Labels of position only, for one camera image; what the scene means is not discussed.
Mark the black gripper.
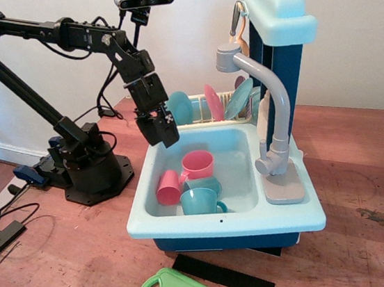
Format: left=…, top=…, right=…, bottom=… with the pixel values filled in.
left=125, top=73, right=179, bottom=148

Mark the grey faucet lever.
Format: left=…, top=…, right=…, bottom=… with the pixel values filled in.
left=255, top=139, right=273, bottom=176

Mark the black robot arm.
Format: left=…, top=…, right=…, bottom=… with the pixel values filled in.
left=0, top=11, right=179, bottom=206

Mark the teal plate left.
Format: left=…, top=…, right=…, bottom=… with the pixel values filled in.
left=166, top=91, right=193, bottom=126

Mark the teal plate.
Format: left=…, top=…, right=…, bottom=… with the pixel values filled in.
left=166, top=91, right=193, bottom=126
left=224, top=79, right=253, bottom=120

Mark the cream dish rack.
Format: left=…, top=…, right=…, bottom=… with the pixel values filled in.
left=177, top=91, right=253, bottom=130

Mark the large pink cup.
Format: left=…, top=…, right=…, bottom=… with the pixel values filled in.
left=179, top=149, right=214, bottom=183

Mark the pink plate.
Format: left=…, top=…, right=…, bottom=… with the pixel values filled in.
left=204, top=84, right=225, bottom=122

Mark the small pink cup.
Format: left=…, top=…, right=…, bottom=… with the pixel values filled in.
left=156, top=170, right=181, bottom=206

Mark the rear teal cup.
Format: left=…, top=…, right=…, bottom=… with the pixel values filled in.
left=182, top=176, right=222, bottom=196

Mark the teal cup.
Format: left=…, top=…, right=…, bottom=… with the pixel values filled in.
left=182, top=176, right=222, bottom=196
left=180, top=188, right=228, bottom=215

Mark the front teal cup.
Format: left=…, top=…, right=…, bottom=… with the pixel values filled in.
left=180, top=188, right=228, bottom=215

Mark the teal plate right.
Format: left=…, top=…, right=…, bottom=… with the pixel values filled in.
left=224, top=79, right=253, bottom=120

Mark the purple plate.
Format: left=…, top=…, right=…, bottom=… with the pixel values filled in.
left=234, top=75, right=246, bottom=90

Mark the light blue toy sink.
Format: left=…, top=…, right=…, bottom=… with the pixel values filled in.
left=127, top=0, right=326, bottom=252

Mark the orange hanging utensil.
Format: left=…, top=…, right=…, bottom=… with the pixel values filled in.
left=229, top=2, right=250, bottom=56

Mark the grey toy faucet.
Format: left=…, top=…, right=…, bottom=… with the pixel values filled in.
left=216, top=43, right=305, bottom=204

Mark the blue table clamp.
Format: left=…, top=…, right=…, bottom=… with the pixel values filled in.
left=13, top=165, right=49, bottom=189

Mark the black hanging utensil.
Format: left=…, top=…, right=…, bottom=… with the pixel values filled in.
left=229, top=1, right=241, bottom=37

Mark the black velcro strip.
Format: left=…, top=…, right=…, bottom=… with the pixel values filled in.
left=173, top=254, right=275, bottom=287

